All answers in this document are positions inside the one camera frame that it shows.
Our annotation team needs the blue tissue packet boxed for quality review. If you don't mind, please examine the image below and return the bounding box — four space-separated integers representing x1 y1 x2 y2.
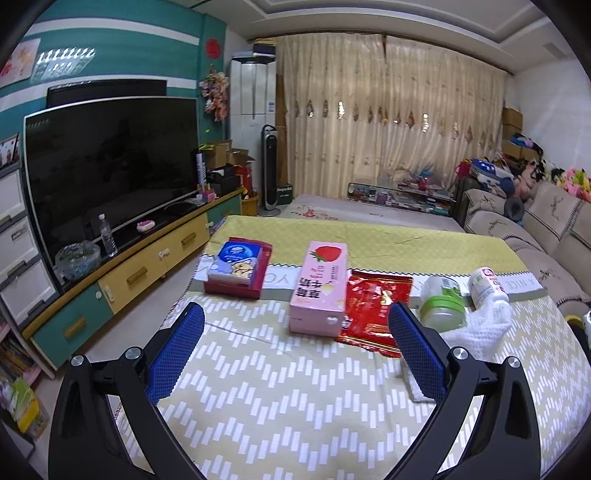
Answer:
208 241 263 283

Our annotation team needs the artificial flower bunch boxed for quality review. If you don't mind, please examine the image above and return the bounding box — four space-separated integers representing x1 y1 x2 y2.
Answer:
199 65 230 122

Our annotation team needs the glass bowl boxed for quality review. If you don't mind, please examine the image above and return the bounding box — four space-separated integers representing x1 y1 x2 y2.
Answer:
55 241 101 280

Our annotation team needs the large black flat television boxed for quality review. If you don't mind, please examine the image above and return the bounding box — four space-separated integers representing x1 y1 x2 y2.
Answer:
23 96 200 296

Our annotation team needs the cluttered glass coffee table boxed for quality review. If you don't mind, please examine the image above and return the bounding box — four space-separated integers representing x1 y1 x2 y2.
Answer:
347 181 458 217

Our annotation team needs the clear plastic water bottle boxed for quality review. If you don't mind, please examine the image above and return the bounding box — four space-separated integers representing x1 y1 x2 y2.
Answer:
98 213 118 258

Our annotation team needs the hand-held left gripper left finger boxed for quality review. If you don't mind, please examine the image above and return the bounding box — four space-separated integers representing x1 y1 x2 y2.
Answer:
48 302 206 480

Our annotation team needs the green-lidded clear jar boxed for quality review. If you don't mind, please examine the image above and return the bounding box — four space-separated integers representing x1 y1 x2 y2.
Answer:
419 275 467 331

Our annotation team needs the white knitted cloth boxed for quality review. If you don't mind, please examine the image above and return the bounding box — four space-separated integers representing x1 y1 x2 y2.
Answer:
402 302 515 405

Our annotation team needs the stack of cardboard boxes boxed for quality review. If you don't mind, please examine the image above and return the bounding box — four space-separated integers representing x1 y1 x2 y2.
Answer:
501 107 539 158

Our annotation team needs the pink strawberry milk carton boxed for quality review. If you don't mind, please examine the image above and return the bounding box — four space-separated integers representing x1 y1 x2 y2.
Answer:
289 241 348 336

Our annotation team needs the pile of books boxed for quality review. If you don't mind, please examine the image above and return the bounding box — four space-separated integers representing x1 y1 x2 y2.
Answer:
0 323 52 435

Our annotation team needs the teal yellow television cabinet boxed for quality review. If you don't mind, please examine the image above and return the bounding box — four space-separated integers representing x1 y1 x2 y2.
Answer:
21 189 243 384

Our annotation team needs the beige embroidered curtain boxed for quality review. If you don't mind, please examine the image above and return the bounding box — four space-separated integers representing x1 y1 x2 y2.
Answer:
277 32 506 204

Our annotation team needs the pile of plush toys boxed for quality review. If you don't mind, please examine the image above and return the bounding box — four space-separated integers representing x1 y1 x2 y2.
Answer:
517 134 591 202

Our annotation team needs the black yellow-rimmed trash bin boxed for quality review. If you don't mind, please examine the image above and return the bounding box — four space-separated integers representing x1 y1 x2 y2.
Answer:
564 314 591 365

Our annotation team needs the red flat box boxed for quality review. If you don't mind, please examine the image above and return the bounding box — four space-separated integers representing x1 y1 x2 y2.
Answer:
204 237 273 301

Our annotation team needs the red foil snack packet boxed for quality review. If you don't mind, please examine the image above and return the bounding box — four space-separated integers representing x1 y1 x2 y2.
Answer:
335 271 414 358

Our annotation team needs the floral wall poster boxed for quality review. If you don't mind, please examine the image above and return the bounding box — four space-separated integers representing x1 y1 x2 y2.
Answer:
0 38 41 86

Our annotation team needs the black tower fan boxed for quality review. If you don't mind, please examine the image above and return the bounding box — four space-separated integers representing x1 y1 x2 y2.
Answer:
261 124 282 217

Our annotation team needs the white plastic drawer unit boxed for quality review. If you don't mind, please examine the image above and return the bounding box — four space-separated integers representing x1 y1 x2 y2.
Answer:
0 161 61 329

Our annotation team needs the white standing air conditioner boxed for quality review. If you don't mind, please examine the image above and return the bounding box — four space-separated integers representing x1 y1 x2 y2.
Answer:
229 53 278 151

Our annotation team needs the beige sofa with deer covers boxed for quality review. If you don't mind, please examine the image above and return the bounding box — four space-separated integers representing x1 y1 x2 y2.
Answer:
462 180 591 305

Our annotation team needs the black box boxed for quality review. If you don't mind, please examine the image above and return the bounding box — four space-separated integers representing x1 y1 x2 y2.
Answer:
208 166 242 195

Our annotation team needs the white bottle with pink label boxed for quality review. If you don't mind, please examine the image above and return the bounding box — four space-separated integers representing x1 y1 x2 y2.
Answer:
467 267 510 310

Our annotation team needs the open cardboard box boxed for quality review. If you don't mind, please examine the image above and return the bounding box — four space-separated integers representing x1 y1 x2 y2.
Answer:
203 141 256 169

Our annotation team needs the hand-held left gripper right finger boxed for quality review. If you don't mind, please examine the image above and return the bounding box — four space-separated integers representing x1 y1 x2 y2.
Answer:
388 302 541 480

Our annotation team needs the floral printed floor mattress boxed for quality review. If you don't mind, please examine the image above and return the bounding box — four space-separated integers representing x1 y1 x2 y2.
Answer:
281 194 465 232

